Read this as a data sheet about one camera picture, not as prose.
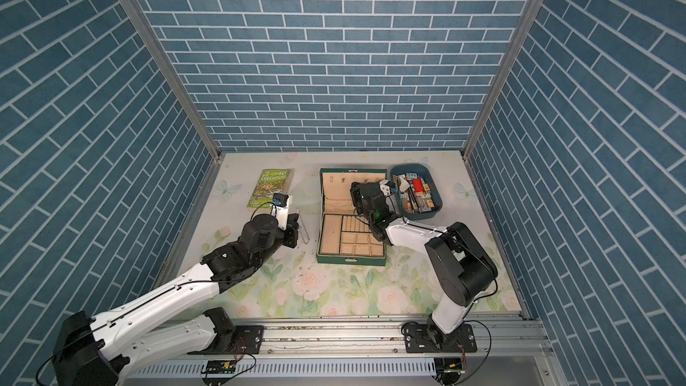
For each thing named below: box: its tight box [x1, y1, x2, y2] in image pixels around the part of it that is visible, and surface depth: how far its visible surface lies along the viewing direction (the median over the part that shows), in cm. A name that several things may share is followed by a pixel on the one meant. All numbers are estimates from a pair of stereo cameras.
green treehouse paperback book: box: [246, 167, 294, 209], surface depth 108 cm
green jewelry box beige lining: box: [316, 167, 388, 267], surface depth 92 cm
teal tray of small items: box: [389, 162, 444, 221], surface depth 106 cm
